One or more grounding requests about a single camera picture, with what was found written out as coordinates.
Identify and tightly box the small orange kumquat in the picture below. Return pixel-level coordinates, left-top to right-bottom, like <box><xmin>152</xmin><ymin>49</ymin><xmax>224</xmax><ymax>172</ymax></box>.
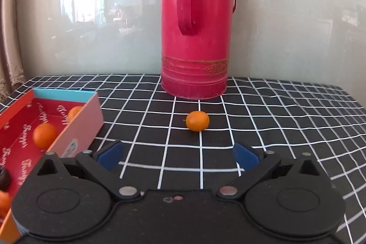
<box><xmin>0</xmin><ymin>191</ymin><xmax>12</xmax><ymax>219</ymax></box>
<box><xmin>32</xmin><ymin>123</ymin><xmax>58</xmax><ymax>150</ymax></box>
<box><xmin>68</xmin><ymin>106</ymin><xmax>83</xmax><ymax>122</ymax></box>
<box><xmin>186</xmin><ymin>111</ymin><xmax>210</xmax><ymax>132</ymax></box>

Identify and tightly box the dark brown dried fruit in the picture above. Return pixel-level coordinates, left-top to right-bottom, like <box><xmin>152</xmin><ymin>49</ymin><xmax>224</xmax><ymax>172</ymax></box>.
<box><xmin>0</xmin><ymin>166</ymin><xmax>11</xmax><ymax>192</ymax></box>

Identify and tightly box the red colourful cardboard box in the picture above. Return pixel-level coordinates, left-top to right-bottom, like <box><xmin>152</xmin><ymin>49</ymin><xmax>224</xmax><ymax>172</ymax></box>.
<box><xmin>1</xmin><ymin>88</ymin><xmax>104</xmax><ymax>243</ymax></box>

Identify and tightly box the black white grid tablecloth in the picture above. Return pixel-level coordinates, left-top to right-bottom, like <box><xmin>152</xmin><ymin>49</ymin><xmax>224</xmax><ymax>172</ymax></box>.
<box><xmin>1</xmin><ymin>74</ymin><xmax>365</xmax><ymax>243</ymax></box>

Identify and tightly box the beige lace curtain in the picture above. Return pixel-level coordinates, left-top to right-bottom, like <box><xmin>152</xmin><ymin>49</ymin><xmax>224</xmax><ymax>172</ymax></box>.
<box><xmin>1</xmin><ymin>0</ymin><xmax>25</xmax><ymax>101</ymax></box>

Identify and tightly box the red thermos flask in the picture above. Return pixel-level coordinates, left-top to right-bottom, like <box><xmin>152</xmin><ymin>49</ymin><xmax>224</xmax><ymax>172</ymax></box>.
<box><xmin>161</xmin><ymin>0</ymin><xmax>236</xmax><ymax>100</ymax></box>

